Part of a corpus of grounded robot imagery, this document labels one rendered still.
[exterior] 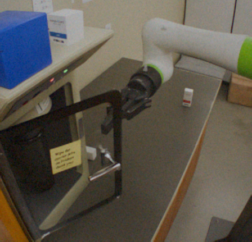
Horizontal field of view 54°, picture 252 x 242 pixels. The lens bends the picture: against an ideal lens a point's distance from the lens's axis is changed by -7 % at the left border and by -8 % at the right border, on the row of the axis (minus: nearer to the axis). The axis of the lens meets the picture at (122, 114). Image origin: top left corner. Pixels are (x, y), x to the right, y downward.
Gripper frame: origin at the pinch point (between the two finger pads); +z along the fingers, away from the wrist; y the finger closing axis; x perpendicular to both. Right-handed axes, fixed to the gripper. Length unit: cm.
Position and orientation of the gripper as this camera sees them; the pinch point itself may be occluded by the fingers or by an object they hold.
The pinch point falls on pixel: (109, 121)
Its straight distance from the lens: 68.5
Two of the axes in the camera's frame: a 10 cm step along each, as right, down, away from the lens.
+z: -4.6, 5.2, -7.2
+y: 8.9, 2.7, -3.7
